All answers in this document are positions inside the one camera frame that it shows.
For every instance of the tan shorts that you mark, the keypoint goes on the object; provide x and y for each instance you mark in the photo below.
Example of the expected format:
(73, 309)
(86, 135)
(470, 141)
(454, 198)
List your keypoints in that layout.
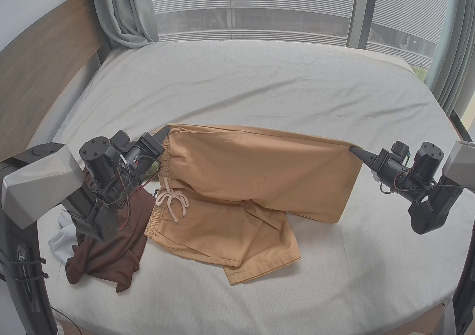
(241, 162)

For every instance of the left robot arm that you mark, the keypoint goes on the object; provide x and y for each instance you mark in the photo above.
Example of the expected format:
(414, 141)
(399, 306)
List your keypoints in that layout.
(40, 185)

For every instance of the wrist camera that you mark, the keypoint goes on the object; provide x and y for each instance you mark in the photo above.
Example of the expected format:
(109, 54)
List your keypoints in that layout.
(120, 138)
(400, 148)

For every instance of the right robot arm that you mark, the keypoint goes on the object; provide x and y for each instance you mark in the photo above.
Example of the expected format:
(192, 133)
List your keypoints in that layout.
(430, 211)

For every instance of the brown garment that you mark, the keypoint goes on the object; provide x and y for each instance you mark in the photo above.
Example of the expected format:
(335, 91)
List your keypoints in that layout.
(111, 251)

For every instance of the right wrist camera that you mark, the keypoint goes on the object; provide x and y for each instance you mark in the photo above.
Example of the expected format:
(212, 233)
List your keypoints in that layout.
(400, 148)

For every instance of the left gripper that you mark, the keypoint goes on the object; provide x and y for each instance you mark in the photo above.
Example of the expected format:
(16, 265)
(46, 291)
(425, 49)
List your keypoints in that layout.
(152, 147)

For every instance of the white garment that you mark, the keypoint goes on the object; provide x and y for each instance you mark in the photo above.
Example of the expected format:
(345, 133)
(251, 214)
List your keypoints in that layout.
(63, 240)

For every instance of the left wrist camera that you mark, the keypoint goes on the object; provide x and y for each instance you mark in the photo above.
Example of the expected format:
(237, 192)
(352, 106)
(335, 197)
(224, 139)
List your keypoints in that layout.
(120, 138)

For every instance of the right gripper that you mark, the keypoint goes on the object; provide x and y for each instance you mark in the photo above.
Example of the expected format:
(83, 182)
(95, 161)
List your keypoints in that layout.
(389, 170)

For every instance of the bed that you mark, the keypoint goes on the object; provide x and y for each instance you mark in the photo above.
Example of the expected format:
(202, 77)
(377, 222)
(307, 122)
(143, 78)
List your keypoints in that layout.
(259, 84)

